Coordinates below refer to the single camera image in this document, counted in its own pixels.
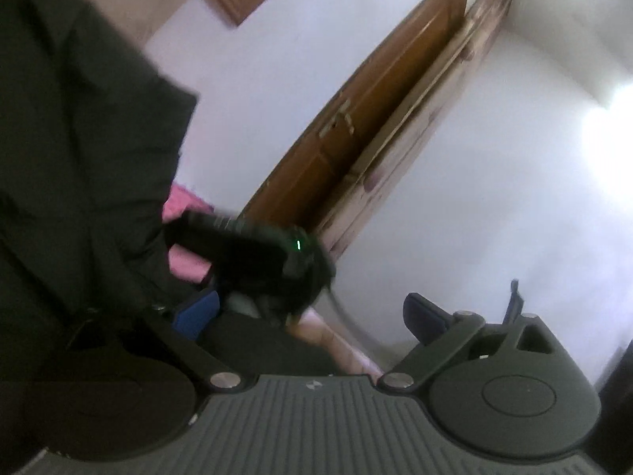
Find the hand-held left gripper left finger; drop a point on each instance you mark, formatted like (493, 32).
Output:
(197, 317)

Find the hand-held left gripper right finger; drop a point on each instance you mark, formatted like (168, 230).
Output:
(421, 317)

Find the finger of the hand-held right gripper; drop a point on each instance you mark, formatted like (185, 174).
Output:
(195, 232)

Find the dark garment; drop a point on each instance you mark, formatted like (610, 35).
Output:
(79, 133)

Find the person's right forearm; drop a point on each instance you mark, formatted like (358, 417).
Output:
(341, 344)

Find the pink and white cloth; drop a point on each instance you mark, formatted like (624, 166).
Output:
(185, 262)

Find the metal door latch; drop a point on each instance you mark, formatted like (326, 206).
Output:
(339, 118)

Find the brown wooden door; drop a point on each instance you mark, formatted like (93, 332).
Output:
(366, 109)

